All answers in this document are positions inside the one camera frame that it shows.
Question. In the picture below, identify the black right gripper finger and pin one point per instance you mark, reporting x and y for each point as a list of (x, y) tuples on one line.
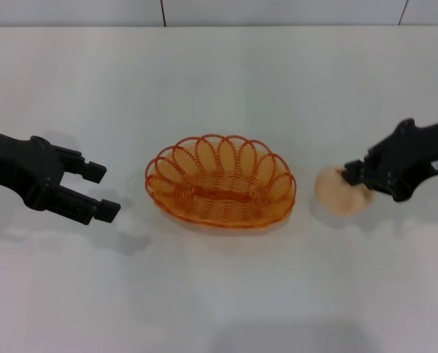
[(355, 173)]

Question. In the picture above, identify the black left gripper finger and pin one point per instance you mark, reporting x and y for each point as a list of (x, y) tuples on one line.
[(93, 173), (106, 211)]

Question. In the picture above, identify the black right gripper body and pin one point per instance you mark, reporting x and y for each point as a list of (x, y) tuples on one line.
[(402, 162)]

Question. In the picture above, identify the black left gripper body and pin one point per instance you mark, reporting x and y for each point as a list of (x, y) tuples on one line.
[(23, 165)]

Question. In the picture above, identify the round beige bread bun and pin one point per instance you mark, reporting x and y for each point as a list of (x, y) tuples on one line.
[(338, 195)]

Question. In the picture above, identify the orange woven plastic basket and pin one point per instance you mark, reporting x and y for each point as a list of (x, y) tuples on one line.
[(222, 204)]

